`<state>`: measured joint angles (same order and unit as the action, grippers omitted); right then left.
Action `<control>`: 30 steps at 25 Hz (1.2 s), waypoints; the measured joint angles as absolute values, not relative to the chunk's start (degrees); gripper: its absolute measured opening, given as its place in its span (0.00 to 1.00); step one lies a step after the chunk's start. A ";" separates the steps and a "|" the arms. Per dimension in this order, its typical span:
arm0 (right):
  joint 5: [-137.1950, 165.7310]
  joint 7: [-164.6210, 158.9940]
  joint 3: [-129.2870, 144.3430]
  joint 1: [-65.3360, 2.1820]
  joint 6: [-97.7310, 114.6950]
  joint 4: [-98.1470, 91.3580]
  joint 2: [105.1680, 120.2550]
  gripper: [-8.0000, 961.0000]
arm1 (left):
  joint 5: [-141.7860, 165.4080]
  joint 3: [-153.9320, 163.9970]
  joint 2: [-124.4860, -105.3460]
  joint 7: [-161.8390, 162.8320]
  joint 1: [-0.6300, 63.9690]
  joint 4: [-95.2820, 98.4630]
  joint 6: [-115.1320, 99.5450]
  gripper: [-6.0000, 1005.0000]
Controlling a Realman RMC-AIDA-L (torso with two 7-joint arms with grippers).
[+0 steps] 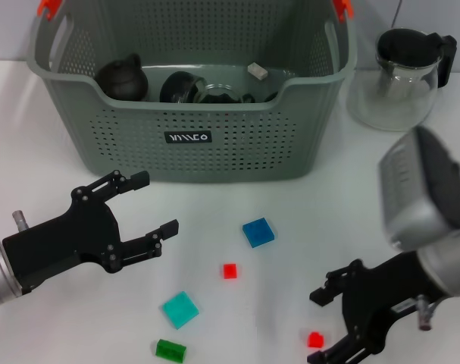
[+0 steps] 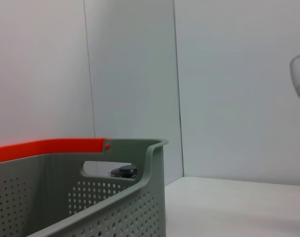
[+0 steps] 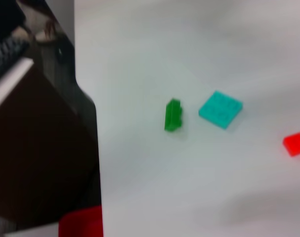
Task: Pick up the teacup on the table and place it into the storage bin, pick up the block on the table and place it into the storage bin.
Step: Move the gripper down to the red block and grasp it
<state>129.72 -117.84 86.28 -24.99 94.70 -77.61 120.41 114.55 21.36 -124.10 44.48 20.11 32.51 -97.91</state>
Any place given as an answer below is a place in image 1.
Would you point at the green toy brick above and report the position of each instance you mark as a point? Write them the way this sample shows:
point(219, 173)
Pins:
point(171, 349)

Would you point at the dark clay teapot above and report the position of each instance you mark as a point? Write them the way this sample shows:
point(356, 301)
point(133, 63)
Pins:
point(121, 81)

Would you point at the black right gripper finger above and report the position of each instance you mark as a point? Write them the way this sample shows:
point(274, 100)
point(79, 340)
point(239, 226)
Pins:
point(343, 352)
point(332, 286)

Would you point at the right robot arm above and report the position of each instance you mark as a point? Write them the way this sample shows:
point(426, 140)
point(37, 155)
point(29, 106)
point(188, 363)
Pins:
point(449, 265)

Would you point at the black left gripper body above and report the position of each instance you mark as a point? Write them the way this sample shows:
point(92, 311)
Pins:
point(78, 239)

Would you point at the blue toy brick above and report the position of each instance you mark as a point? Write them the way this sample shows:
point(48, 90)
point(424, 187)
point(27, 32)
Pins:
point(258, 232)

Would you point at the glass teacup with black base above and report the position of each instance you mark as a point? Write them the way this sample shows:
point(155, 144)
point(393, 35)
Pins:
point(218, 93)
point(180, 87)
point(271, 97)

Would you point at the teal toy brick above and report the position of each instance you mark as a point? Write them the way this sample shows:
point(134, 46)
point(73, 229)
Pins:
point(180, 309)

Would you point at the white toy brick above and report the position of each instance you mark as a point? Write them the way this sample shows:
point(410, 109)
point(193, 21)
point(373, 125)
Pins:
point(257, 71)

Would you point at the glass pitcher with black lid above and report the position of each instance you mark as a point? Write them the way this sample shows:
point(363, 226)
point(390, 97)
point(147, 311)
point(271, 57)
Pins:
point(396, 102)

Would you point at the grey perforated plastic storage bin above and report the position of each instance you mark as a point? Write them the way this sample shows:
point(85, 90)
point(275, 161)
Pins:
point(233, 151)

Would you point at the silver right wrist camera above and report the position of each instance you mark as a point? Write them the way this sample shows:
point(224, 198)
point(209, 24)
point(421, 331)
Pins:
point(415, 197)

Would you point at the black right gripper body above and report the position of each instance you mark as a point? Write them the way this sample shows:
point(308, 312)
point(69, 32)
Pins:
point(385, 292)

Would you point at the small red toy brick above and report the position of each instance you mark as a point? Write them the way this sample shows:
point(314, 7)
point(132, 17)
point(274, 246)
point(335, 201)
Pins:
point(230, 271)
point(315, 340)

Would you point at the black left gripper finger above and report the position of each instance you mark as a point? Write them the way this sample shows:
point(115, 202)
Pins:
point(146, 246)
point(121, 184)

